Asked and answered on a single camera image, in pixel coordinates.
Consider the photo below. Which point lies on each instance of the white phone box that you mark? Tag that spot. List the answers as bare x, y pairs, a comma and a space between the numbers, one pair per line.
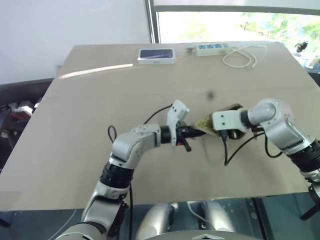
156, 56

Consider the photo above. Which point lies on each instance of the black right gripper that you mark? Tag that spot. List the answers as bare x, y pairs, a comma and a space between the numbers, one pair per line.
233, 133

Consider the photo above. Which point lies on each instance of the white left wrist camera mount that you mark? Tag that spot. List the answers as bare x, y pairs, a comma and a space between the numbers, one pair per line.
176, 112

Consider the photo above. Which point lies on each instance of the black stand leg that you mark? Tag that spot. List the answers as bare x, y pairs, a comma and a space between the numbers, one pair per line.
311, 210

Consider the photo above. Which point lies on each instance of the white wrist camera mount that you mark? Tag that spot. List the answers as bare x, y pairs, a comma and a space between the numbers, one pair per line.
225, 120
176, 112

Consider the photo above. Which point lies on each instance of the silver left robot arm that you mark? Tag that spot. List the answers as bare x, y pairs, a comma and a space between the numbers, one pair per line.
130, 145

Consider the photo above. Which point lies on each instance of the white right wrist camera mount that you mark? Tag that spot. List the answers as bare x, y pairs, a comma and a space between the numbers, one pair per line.
225, 120

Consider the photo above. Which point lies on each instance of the white power strip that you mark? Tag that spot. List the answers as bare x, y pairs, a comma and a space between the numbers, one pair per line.
211, 48

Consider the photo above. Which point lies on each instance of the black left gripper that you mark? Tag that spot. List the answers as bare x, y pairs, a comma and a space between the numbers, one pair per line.
180, 133

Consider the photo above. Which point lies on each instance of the red and white clutter box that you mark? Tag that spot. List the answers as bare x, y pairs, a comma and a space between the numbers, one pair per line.
25, 108

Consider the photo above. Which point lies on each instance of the grey window frame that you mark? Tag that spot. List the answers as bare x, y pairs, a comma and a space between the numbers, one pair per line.
152, 22

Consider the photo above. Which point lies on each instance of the grey robot torso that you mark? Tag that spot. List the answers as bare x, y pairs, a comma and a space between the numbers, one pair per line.
205, 236

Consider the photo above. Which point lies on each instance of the silver rounded robot leg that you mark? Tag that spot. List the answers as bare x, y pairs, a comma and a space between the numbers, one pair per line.
155, 222
218, 217

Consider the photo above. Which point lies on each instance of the small dark object outside window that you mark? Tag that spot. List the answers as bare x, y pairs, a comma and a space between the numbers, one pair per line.
301, 46

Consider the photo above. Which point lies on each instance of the tan speckled pouch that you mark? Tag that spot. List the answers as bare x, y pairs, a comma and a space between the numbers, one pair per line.
205, 123

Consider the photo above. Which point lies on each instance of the small grey plug adapter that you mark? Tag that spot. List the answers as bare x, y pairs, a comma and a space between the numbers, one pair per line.
190, 50

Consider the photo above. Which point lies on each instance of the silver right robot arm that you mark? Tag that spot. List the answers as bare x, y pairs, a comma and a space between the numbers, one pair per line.
280, 130

